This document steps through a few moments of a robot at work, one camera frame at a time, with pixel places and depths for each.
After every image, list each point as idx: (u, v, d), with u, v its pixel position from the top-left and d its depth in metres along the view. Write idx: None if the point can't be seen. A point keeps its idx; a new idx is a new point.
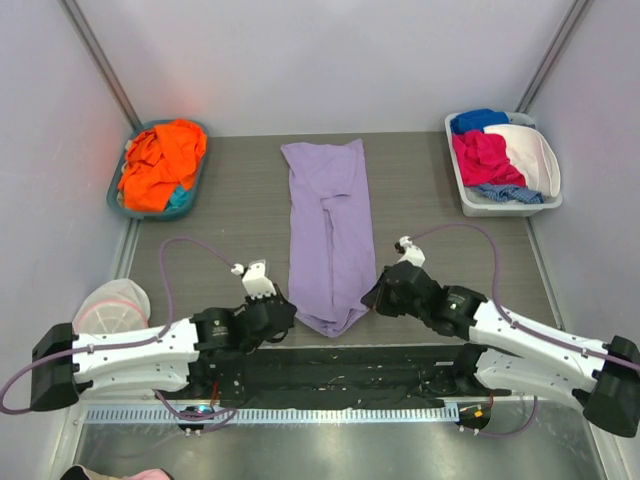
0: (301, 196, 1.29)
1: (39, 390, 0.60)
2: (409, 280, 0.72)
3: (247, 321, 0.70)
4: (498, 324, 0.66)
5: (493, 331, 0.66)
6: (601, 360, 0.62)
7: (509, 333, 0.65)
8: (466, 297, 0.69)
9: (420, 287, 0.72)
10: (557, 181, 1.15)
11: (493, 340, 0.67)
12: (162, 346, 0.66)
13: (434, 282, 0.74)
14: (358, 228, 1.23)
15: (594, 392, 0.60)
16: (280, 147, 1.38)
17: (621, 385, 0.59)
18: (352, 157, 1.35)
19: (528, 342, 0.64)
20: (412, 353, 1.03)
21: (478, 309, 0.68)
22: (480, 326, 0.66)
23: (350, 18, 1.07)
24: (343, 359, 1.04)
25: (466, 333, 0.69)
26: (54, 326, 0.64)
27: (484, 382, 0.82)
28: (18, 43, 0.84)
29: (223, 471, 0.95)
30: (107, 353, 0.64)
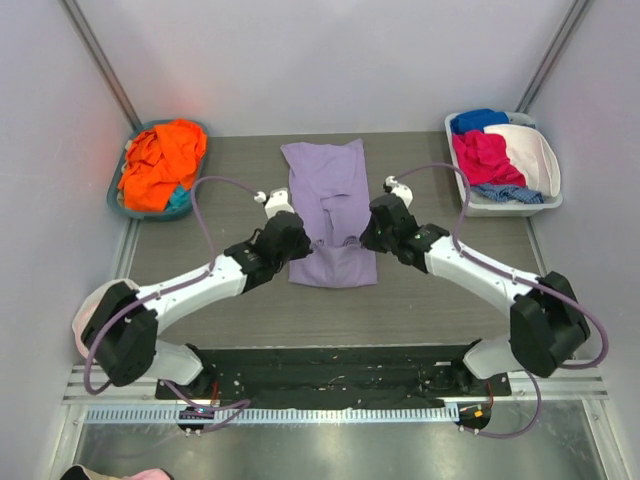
0: (301, 196, 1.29)
1: (122, 343, 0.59)
2: (386, 207, 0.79)
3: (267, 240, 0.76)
4: (448, 252, 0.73)
5: (442, 257, 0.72)
6: (528, 287, 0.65)
7: (454, 259, 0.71)
8: (431, 231, 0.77)
9: (395, 216, 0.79)
10: (558, 181, 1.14)
11: (442, 266, 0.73)
12: (216, 277, 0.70)
13: (411, 216, 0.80)
14: (359, 227, 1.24)
15: (511, 310, 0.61)
16: (280, 147, 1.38)
17: (537, 308, 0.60)
18: (352, 157, 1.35)
19: (469, 269, 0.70)
20: (412, 353, 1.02)
21: (437, 239, 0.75)
22: (433, 254, 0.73)
23: (350, 18, 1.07)
24: (343, 359, 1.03)
25: (423, 265, 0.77)
26: (108, 291, 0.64)
27: (470, 365, 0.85)
28: (19, 43, 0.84)
29: (223, 471, 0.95)
30: (175, 294, 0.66)
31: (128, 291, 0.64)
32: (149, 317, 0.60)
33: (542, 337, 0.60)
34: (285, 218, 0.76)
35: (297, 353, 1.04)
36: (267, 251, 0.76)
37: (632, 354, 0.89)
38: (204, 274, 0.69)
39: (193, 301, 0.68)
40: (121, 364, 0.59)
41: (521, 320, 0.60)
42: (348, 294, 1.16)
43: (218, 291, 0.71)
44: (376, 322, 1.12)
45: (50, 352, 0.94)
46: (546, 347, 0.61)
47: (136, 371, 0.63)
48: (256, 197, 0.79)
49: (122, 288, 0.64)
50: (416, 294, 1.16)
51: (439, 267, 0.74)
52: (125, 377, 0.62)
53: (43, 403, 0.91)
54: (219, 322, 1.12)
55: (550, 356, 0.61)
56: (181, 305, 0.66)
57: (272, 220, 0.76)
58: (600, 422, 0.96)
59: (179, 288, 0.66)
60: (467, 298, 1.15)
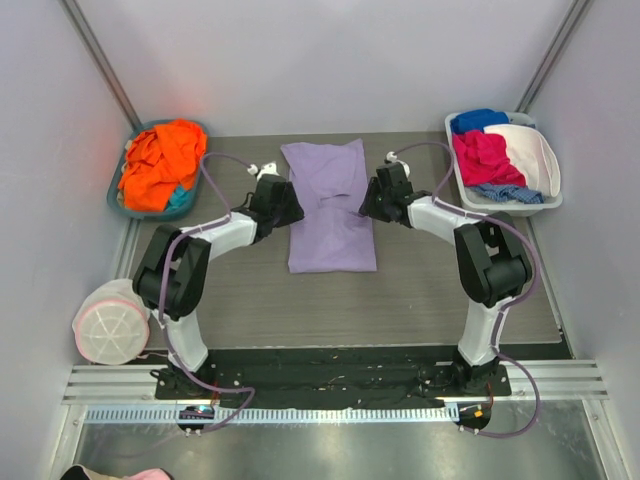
0: (302, 196, 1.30)
1: (189, 273, 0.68)
2: (387, 169, 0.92)
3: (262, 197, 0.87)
4: (425, 203, 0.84)
5: (419, 206, 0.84)
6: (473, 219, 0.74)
7: (428, 207, 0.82)
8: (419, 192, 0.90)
9: (393, 179, 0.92)
10: (557, 181, 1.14)
11: (420, 216, 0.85)
12: (236, 221, 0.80)
13: (408, 181, 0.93)
14: (357, 225, 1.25)
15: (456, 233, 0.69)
16: (280, 147, 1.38)
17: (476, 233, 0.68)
18: (352, 157, 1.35)
19: (437, 213, 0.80)
20: (412, 354, 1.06)
21: (420, 197, 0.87)
22: (414, 206, 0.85)
23: (350, 19, 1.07)
24: (343, 359, 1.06)
25: (408, 222, 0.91)
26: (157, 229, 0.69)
27: (464, 352, 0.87)
28: (19, 44, 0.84)
29: (223, 471, 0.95)
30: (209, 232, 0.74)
31: (173, 228, 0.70)
32: (203, 242, 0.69)
33: (478, 260, 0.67)
34: (274, 176, 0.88)
35: (297, 354, 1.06)
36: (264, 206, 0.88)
37: (631, 354, 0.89)
38: (226, 220, 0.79)
39: (222, 242, 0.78)
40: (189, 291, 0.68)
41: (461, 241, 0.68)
42: (348, 293, 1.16)
43: (238, 236, 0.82)
44: (376, 322, 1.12)
45: (50, 352, 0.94)
46: (482, 270, 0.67)
47: (194, 299, 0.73)
48: (250, 169, 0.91)
49: (168, 226, 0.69)
50: (416, 294, 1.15)
51: (417, 217, 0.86)
52: (187, 305, 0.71)
53: (43, 403, 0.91)
54: (219, 322, 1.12)
55: (486, 279, 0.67)
56: (217, 240, 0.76)
57: (264, 178, 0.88)
58: (600, 422, 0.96)
59: (213, 228, 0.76)
60: (467, 298, 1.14)
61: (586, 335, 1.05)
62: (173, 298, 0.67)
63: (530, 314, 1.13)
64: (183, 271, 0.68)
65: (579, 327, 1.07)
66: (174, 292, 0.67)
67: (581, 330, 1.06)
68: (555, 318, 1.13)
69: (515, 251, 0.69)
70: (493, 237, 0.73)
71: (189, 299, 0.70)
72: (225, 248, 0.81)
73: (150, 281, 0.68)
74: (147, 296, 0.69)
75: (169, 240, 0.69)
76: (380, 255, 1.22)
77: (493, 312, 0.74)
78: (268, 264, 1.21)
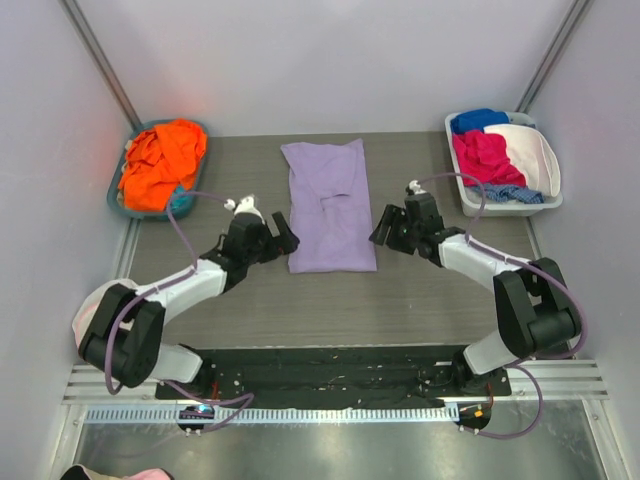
0: (301, 196, 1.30)
1: (138, 339, 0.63)
2: (418, 202, 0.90)
3: (232, 243, 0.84)
4: (459, 243, 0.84)
5: (451, 245, 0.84)
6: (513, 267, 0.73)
7: (462, 247, 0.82)
8: (452, 230, 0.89)
9: (424, 213, 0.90)
10: (558, 181, 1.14)
11: (452, 254, 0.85)
12: (202, 273, 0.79)
13: (438, 215, 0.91)
14: (357, 225, 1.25)
15: (498, 285, 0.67)
16: (280, 147, 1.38)
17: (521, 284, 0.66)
18: (352, 157, 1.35)
19: (472, 254, 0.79)
20: (412, 353, 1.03)
21: (453, 235, 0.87)
22: (445, 242, 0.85)
23: (350, 19, 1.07)
24: (343, 359, 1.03)
25: (439, 259, 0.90)
26: (107, 291, 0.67)
27: (468, 359, 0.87)
28: (20, 44, 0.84)
29: (223, 471, 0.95)
30: (168, 289, 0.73)
31: (126, 290, 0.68)
32: (156, 306, 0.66)
33: (521, 313, 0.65)
34: (247, 218, 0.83)
35: (297, 353, 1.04)
36: (236, 252, 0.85)
37: (631, 354, 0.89)
38: (190, 273, 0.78)
39: (183, 298, 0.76)
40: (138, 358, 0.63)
41: (504, 293, 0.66)
42: (348, 293, 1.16)
43: (204, 288, 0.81)
44: (376, 322, 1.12)
45: (50, 353, 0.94)
46: (526, 324, 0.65)
47: (147, 370, 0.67)
48: (226, 204, 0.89)
49: (120, 288, 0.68)
50: (416, 294, 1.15)
51: (448, 255, 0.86)
52: (137, 376, 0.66)
53: (43, 403, 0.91)
54: (219, 322, 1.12)
55: (530, 334, 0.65)
56: (176, 299, 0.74)
57: (234, 220, 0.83)
58: (600, 423, 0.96)
59: (172, 285, 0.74)
60: (467, 298, 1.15)
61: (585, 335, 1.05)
62: (120, 367, 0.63)
63: None
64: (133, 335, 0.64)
65: None
66: (120, 362, 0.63)
67: None
68: None
69: (561, 304, 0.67)
70: (536, 286, 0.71)
71: (137, 369, 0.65)
72: (189, 302, 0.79)
73: (97, 347, 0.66)
74: (95, 364, 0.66)
75: (119, 302, 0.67)
76: (380, 255, 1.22)
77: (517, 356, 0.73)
78: (268, 264, 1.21)
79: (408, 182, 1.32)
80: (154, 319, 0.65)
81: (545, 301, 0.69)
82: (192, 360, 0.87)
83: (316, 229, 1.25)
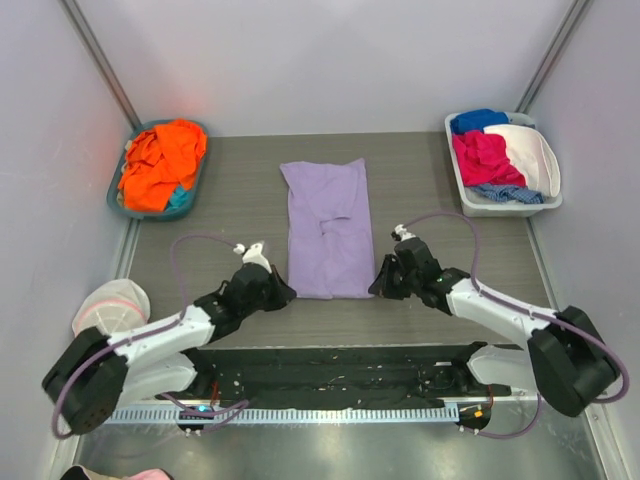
0: (300, 218, 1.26)
1: (88, 394, 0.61)
2: (411, 250, 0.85)
3: (232, 293, 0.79)
4: (468, 292, 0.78)
5: (463, 297, 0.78)
6: (544, 322, 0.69)
7: (476, 298, 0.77)
8: (452, 274, 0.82)
9: (419, 259, 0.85)
10: (557, 181, 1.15)
11: (464, 306, 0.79)
12: (186, 326, 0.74)
13: (434, 259, 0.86)
14: (358, 250, 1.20)
15: (534, 346, 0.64)
16: (279, 166, 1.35)
17: (556, 343, 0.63)
18: (353, 179, 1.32)
19: (489, 306, 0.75)
20: (412, 353, 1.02)
21: (457, 281, 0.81)
22: (455, 293, 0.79)
23: (349, 18, 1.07)
24: (343, 359, 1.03)
25: (447, 307, 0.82)
26: (82, 331, 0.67)
27: (473, 371, 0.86)
28: (19, 43, 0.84)
29: (223, 471, 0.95)
30: (144, 341, 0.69)
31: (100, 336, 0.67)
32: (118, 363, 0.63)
33: (565, 373, 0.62)
34: (250, 271, 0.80)
35: (297, 353, 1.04)
36: (233, 304, 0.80)
37: (631, 354, 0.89)
38: (175, 323, 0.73)
39: (162, 349, 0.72)
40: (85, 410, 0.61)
41: (541, 356, 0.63)
42: None
43: (187, 340, 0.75)
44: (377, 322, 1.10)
45: (49, 353, 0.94)
46: (570, 382, 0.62)
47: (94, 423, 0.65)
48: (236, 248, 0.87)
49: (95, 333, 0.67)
50: None
51: (459, 305, 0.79)
52: (86, 424, 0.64)
53: (44, 404, 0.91)
54: None
55: (575, 391, 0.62)
56: (151, 352, 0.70)
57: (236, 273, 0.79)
58: (600, 423, 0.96)
59: (149, 335, 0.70)
60: None
61: None
62: (68, 415, 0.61)
63: None
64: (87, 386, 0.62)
65: None
66: (70, 410, 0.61)
67: None
68: None
69: (598, 354, 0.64)
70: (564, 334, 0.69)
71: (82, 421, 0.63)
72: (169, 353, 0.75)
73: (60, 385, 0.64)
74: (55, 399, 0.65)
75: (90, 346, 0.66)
76: (379, 255, 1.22)
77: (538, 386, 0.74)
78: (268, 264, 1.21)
79: (408, 186, 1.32)
80: (114, 376, 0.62)
81: (579, 352, 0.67)
82: (184, 374, 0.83)
83: (314, 254, 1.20)
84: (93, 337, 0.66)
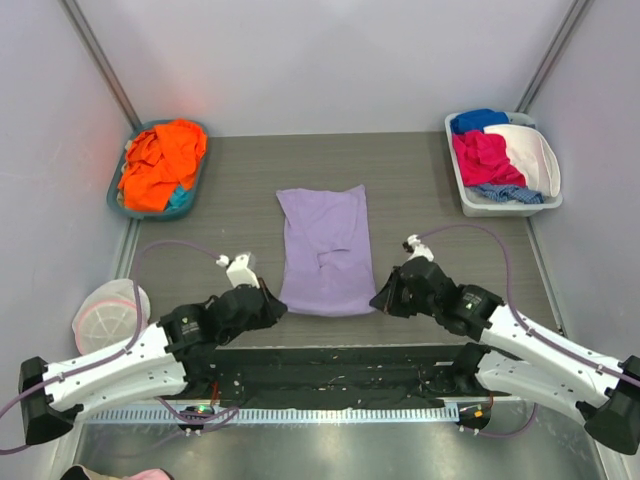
0: (297, 249, 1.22)
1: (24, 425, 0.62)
2: (423, 275, 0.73)
3: (217, 312, 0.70)
4: (514, 329, 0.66)
5: (507, 335, 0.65)
6: (616, 378, 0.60)
7: (528, 340, 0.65)
8: (483, 299, 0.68)
9: (434, 284, 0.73)
10: (557, 180, 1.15)
11: (505, 343, 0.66)
12: (134, 357, 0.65)
13: (450, 280, 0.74)
14: (356, 280, 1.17)
15: (604, 408, 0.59)
16: (276, 193, 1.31)
17: (629, 403, 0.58)
18: (352, 207, 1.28)
19: (545, 351, 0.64)
20: (412, 353, 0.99)
21: (492, 308, 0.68)
22: (496, 330, 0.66)
23: (349, 18, 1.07)
24: (343, 359, 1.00)
25: (477, 336, 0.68)
26: (25, 362, 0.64)
27: (485, 383, 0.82)
28: (19, 44, 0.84)
29: (223, 471, 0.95)
30: (79, 377, 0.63)
31: (38, 369, 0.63)
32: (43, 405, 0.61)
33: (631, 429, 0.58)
34: (246, 295, 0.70)
35: (297, 353, 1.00)
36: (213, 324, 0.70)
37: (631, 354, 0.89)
38: (120, 354, 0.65)
39: (107, 382, 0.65)
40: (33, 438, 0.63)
41: (619, 421, 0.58)
42: None
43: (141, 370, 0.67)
44: (376, 322, 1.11)
45: (49, 353, 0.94)
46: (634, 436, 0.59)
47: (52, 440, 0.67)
48: (219, 260, 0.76)
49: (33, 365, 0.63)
50: None
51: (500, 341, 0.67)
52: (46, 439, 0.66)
53: None
54: None
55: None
56: (90, 389, 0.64)
57: (225, 293, 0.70)
58: None
59: (86, 372, 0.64)
60: None
61: (585, 336, 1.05)
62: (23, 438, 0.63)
63: (530, 314, 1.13)
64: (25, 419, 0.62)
65: (578, 328, 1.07)
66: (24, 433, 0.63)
67: (581, 331, 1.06)
68: (555, 318, 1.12)
69: None
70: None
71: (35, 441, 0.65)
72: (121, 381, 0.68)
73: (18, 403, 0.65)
74: None
75: (27, 380, 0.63)
76: (379, 254, 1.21)
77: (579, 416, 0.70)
78: (268, 264, 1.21)
79: (408, 185, 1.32)
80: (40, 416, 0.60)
81: None
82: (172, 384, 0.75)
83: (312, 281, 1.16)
84: (29, 371, 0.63)
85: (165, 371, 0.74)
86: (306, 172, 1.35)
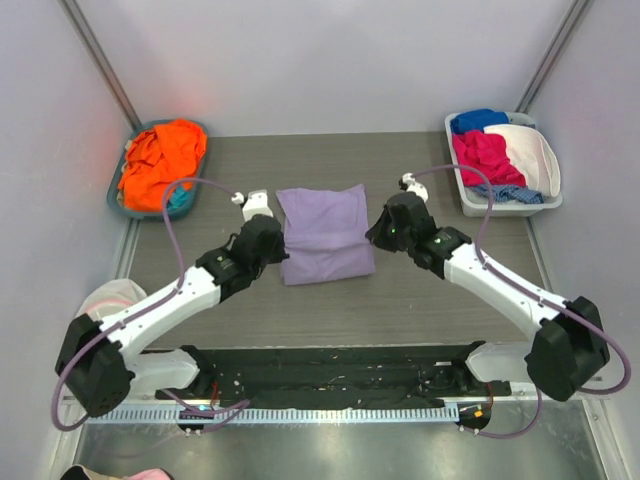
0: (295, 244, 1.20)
1: (90, 384, 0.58)
2: (407, 207, 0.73)
3: (243, 245, 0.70)
4: (470, 262, 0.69)
5: (463, 267, 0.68)
6: (554, 311, 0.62)
7: (480, 272, 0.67)
8: (454, 238, 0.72)
9: (414, 217, 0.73)
10: (558, 181, 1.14)
11: (462, 276, 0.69)
12: (187, 294, 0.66)
13: (430, 218, 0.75)
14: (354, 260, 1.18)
15: (538, 338, 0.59)
16: (276, 192, 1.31)
17: (565, 336, 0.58)
18: (352, 207, 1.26)
19: (493, 282, 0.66)
20: (412, 353, 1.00)
21: (459, 244, 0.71)
22: (454, 261, 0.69)
23: (349, 18, 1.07)
24: (343, 359, 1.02)
25: (442, 271, 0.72)
26: (72, 321, 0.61)
27: (473, 369, 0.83)
28: (19, 44, 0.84)
29: (223, 471, 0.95)
30: (141, 320, 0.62)
31: (91, 323, 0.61)
32: (115, 350, 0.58)
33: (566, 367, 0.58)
34: (263, 221, 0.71)
35: (297, 354, 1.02)
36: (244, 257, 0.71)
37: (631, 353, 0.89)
38: (172, 293, 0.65)
39: (164, 324, 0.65)
40: (96, 397, 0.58)
41: (546, 347, 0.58)
42: (348, 293, 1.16)
43: (193, 306, 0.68)
44: (376, 322, 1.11)
45: (49, 353, 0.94)
46: (568, 373, 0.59)
47: (112, 405, 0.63)
48: (234, 199, 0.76)
49: (85, 321, 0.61)
50: (417, 295, 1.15)
51: (456, 273, 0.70)
52: (106, 404, 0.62)
53: (44, 402, 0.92)
54: (222, 322, 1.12)
55: (570, 379, 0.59)
56: (151, 330, 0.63)
57: (250, 223, 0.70)
58: (600, 422, 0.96)
59: (146, 313, 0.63)
60: (471, 299, 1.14)
61: None
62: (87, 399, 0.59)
63: None
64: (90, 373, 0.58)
65: None
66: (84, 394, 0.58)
67: None
68: None
69: (598, 345, 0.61)
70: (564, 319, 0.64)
71: (98, 403, 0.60)
72: (175, 325, 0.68)
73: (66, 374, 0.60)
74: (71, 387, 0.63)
75: (81, 337, 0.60)
76: (379, 254, 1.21)
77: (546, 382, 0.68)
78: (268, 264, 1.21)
79: None
80: (114, 361, 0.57)
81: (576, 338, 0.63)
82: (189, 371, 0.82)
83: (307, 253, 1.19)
84: (81, 327, 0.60)
85: (182, 356, 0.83)
86: (305, 172, 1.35)
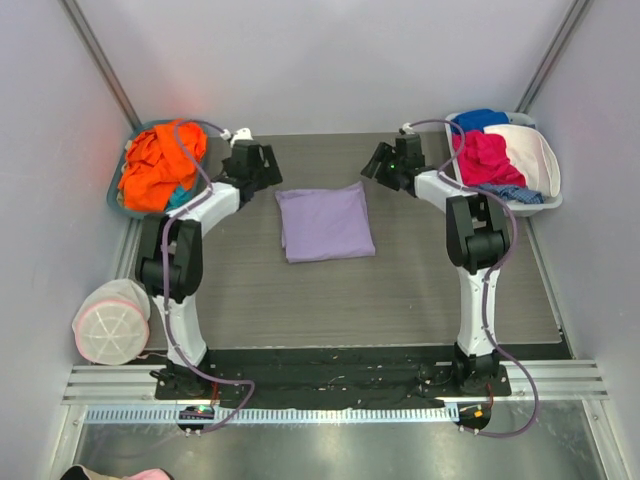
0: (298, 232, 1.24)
1: (182, 258, 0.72)
2: (405, 140, 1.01)
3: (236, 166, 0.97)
4: (431, 176, 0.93)
5: (425, 178, 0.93)
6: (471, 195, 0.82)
7: (433, 179, 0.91)
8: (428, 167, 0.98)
9: (409, 149, 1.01)
10: (558, 181, 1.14)
11: (425, 187, 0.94)
12: (218, 196, 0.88)
13: (422, 155, 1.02)
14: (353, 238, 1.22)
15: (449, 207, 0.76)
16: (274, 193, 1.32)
17: (466, 206, 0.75)
18: (351, 204, 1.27)
19: (437, 185, 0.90)
20: (412, 353, 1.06)
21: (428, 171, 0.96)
22: (420, 175, 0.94)
23: (350, 19, 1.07)
24: (343, 359, 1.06)
25: (414, 190, 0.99)
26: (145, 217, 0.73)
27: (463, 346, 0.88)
28: (20, 44, 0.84)
29: (223, 471, 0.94)
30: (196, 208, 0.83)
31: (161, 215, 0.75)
32: (193, 224, 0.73)
33: (462, 228, 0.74)
34: (245, 142, 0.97)
35: (297, 354, 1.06)
36: (241, 173, 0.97)
37: (630, 353, 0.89)
38: (209, 194, 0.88)
39: (210, 215, 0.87)
40: (188, 275, 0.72)
41: (450, 211, 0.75)
42: (348, 292, 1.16)
43: (222, 205, 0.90)
44: (376, 322, 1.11)
45: (49, 352, 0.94)
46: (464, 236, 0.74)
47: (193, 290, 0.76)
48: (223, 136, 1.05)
49: (156, 214, 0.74)
50: (417, 294, 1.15)
51: (421, 186, 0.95)
52: (191, 286, 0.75)
53: (44, 402, 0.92)
54: (222, 322, 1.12)
55: (465, 243, 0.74)
56: (205, 216, 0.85)
57: (236, 145, 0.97)
58: (600, 422, 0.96)
59: (198, 205, 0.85)
60: None
61: (586, 335, 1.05)
62: (178, 278, 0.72)
63: (531, 315, 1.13)
64: (178, 254, 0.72)
65: (578, 329, 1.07)
66: (177, 275, 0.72)
67: (581, 330, 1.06)
68: (555, 318, 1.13)
69: (497, 226, 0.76)
70: (482, 212, 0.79)
71: (189, 284, 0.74)
72: (214, 220, 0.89)
73: (152, 267, 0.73)
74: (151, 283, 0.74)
75: (160, 226, 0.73)
76: (379, 255, 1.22)
77: (478, 281, 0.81)
78: (267, 265, 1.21)
79: None
80: (196, 233, 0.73)
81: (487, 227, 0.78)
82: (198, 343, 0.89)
83: (308, 234, 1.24)
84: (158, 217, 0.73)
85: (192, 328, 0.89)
86: (306, 173, 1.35)
